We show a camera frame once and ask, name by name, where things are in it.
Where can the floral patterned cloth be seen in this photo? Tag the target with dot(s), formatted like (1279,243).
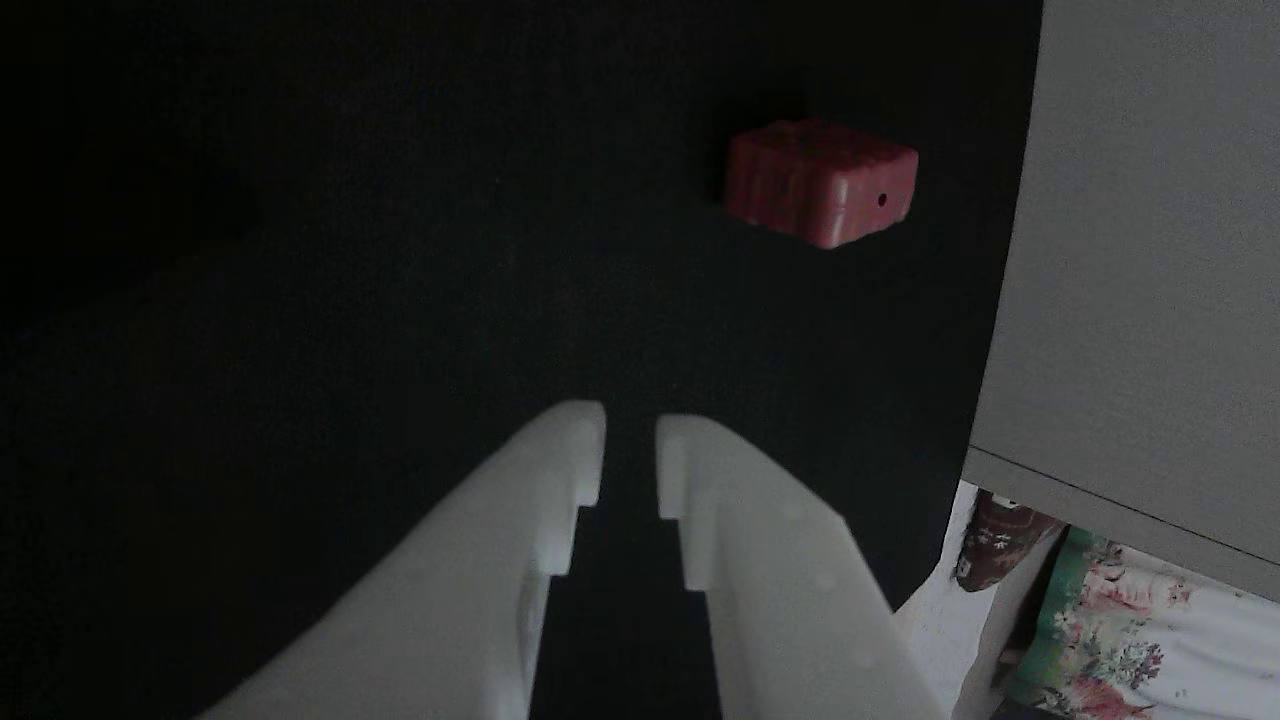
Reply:
(1130,630)

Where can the black desk mat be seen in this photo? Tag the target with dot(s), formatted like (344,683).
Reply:
(400,250)

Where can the red brick toy block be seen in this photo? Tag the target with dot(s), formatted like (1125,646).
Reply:
(815,185)

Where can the dark red patterned cloth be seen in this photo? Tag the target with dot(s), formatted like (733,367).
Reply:
(1000,540)

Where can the white side panel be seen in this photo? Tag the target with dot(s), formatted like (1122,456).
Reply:
(1150,250)

